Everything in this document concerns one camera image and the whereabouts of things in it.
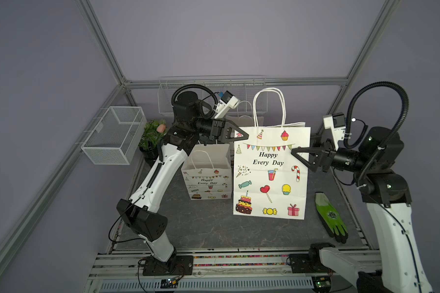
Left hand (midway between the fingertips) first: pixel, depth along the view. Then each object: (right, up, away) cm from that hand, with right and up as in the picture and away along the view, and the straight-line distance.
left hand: (247, 140), depth 52 cm
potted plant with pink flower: (-41, +7, +36) cm, 55 cm away
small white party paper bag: (-14, -11, +22) cm, 28 cm away
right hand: (+14, -2, +1) cm, 14 cm away
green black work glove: (+43, -34, +33) cm, 64 cm away
